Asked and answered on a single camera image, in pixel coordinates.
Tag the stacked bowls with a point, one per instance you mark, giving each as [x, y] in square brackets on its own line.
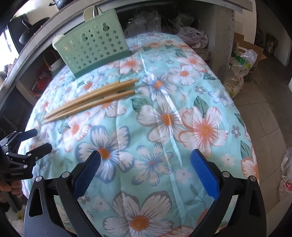
[56, 63]

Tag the green star-cutout utensil holder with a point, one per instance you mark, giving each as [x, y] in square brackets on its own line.
[95, 51]

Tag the black wok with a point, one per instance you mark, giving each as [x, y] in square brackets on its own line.
[34, 30]

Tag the clear bag of rice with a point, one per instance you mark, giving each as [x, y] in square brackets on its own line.
[241, 73]

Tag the plastic bag with toys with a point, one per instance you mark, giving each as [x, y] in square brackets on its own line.
[286, 175]

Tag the pink plastic bag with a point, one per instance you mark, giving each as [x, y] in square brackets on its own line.
[194, 37]

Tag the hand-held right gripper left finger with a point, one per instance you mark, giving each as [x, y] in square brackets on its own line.
[87, 173]

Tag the person's left hand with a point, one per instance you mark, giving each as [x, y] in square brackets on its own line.
[10, 188]

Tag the red packets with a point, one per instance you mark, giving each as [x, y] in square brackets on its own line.
[42, 85]

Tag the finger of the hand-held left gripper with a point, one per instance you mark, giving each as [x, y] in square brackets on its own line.
[27, 134]
[38, 150]

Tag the white plastic ladle spoon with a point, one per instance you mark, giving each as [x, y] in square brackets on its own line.
[87, 14]

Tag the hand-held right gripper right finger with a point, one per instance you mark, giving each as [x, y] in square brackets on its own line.
[205, 173]

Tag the floral turquoise blanket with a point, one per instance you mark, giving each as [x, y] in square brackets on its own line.
[173, 141]

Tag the wooden chopstick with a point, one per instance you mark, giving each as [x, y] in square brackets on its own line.
[127, 93]
[129, 85]
[131, 81]
[127, 88]

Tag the grey concrete counter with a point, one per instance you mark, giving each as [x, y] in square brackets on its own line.
[225, 34]

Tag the crumpled clear plastic bags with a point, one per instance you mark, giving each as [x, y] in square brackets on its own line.
[141, 22]

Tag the cardboard box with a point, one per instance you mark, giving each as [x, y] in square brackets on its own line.
[257, 57]

